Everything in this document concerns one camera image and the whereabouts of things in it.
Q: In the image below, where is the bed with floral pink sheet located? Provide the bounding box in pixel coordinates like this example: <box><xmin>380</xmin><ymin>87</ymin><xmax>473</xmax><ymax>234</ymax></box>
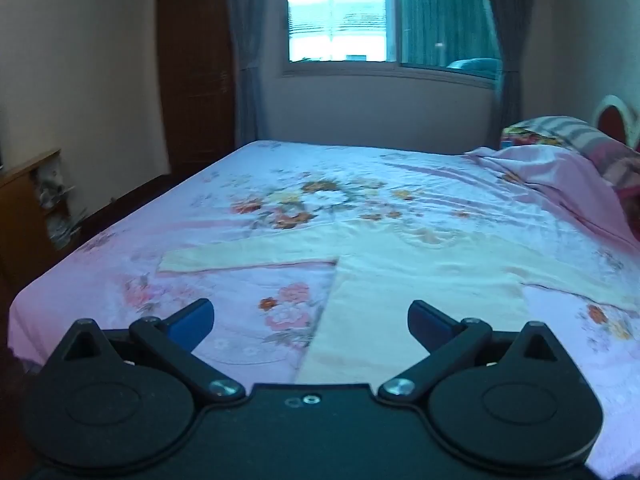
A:
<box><xmin>7</xmin><ymin>140</ymin><xmax>640</xmax><ymax>480</ymax></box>

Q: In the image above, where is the light wooden cabinet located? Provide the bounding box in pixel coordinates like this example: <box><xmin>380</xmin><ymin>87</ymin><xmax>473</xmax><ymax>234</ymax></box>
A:
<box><xmin>0</xmin><ymin>148</ymin><xmax>77</xmax><ymax>288</ymax></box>

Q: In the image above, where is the floral pillow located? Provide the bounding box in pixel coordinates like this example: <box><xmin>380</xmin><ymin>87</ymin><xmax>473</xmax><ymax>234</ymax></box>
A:
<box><xmin>501</xmin><ymin>127</ymin><xmax>551</xmax><ymax>150</ymax></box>

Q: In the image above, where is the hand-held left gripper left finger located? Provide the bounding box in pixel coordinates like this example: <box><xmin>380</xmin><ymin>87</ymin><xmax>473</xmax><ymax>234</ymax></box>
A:
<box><xmin>62</xmin><ymin>298</ymin><xmax>247</xmax><ymax>402</ymax></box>

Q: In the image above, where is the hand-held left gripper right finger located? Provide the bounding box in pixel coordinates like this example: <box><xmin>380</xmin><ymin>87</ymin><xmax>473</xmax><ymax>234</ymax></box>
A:
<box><xmin>377</xmin><ymin>300</ymin><xmax>582</xmax><ymax>404</ymax></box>

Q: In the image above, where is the cream long-sleeve shirt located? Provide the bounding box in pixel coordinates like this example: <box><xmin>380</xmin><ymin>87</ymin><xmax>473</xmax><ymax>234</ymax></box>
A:
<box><xmin>159</xmin><ymin>217</ymin><xmax>638</xmax><ymax>386</ymax></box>

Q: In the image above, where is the grey curtain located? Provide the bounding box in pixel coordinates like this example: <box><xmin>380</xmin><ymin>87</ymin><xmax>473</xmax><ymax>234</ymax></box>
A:
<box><xmin>224</xmin><ymin>0</ymin><xmax>275</xmax><ymax>145</ymax></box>
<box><xmin>479</xmin><ymin>0</ymin><xmax>540</xmax><ymax>132</ymax></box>

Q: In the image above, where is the pink quilt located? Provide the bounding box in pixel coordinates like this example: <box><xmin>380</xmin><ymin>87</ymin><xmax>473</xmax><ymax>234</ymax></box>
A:
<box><xmin>465</xmin><ymin>146</ymin><xmax>640</xmax><ymax>253</ymax></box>

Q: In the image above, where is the striped pillow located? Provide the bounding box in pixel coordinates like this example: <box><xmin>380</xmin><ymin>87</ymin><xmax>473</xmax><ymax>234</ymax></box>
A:
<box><xmin>515</xmin><ymin>116</ymin><xmax>623</xmax><ymax>157</ymax></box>

